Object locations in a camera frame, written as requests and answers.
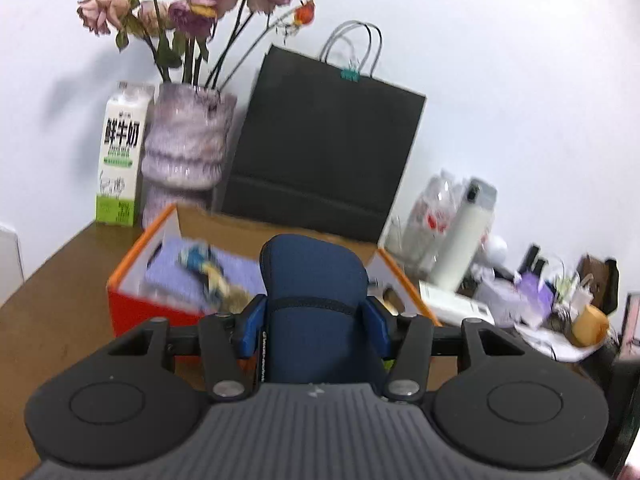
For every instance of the purple woven cloth pouch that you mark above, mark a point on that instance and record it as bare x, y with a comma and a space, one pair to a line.
195, 277

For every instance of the white green milk carton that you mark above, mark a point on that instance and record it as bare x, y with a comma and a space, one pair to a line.
126, 118

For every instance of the white thermos bottle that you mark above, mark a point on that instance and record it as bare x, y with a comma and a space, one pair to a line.
467, 228

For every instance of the black paper bag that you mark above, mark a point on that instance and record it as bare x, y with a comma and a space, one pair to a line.
319, 152

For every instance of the white wall panel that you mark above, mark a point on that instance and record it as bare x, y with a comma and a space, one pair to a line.
11, 268

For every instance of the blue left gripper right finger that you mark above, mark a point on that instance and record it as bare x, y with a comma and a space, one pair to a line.
381, 327

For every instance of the orange cardboard box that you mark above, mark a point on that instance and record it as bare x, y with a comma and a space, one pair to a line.
243, 238

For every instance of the navy blue zip case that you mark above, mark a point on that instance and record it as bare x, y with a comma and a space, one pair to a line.
314, 321

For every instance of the yellow cup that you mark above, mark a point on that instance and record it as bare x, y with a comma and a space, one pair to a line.
590, 327

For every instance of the dried rose bouquet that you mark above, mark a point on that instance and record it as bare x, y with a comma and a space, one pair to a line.
194, 36

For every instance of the blue yellow snack packet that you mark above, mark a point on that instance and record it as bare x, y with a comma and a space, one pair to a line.
219, 293

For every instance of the clear water bottle pack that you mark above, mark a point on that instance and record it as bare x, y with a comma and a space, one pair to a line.
415, 242

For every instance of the teal binder clip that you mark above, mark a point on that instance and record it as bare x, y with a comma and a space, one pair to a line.
351, 71

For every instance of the white round figurine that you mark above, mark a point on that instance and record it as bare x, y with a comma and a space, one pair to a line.
491, 252

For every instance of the white charger box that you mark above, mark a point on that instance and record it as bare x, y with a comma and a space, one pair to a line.
451, 308

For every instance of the purple textured vase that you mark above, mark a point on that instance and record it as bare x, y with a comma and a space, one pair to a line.
186, 148

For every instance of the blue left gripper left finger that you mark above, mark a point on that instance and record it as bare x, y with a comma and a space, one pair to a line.
248, 327

